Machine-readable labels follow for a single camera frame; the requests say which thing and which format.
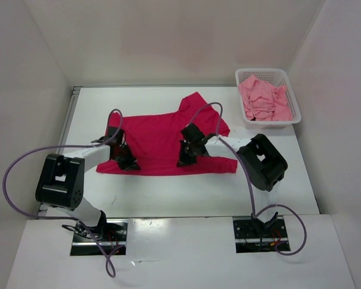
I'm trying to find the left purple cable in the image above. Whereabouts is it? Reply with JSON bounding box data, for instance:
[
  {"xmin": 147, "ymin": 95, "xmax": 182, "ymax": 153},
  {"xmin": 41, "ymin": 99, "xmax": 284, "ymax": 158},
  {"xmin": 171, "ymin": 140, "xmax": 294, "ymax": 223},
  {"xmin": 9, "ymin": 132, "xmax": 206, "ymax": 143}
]
[{"xmin": 2, "ymin": 108, "xmax": 124, "ymax": 278}]

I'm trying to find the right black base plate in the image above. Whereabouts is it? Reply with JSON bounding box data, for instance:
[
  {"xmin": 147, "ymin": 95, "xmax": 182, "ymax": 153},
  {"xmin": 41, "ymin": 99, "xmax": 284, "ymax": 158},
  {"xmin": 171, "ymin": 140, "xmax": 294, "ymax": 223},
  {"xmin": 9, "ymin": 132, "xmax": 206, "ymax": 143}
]
[{"xmin": 232, "ymin": 217, "xmax": 291, "ymax": 253}]

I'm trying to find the white plastic basket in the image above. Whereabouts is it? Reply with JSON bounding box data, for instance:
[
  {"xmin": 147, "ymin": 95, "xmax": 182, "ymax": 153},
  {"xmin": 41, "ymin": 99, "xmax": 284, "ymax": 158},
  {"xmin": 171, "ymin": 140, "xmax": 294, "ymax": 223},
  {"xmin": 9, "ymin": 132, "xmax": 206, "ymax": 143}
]
[{"xmin": 235, "ymin": 68, "xmax": 301, "ymax": 129}]

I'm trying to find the light pink t shirt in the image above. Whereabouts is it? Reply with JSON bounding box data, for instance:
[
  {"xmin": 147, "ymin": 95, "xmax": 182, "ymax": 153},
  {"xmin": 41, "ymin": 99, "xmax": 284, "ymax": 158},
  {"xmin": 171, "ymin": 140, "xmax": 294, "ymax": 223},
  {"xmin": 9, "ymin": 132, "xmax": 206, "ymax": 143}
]
[{"xmin": 239, "ymin": 75, "xmax": 293, "ymax": 122}]

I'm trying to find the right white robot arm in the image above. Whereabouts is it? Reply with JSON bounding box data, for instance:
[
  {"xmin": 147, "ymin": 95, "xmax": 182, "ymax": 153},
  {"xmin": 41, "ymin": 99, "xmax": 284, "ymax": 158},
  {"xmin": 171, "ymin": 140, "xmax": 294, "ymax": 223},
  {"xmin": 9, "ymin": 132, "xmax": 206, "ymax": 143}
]
[{"xmin": 177, "ymin": 123, "xmax": 288, "ymax": 237}]

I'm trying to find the magenta red t shirt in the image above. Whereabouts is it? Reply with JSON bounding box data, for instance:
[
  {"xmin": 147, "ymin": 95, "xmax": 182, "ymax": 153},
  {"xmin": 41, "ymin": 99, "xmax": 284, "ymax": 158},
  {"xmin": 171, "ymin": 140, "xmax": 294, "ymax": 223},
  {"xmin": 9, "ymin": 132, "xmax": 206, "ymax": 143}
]
[{"xmin": 96, "ymin": 92, "xmax": 237, "ymax": 176}]

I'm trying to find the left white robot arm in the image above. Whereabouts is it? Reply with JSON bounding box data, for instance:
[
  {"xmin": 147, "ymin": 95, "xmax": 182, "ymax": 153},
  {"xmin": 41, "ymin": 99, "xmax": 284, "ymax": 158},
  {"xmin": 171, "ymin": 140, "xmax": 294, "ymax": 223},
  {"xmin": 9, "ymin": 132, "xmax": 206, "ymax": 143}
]
[{"xmin": 35, "ymin": 126, "xmax": 141, "ymax": 241}]

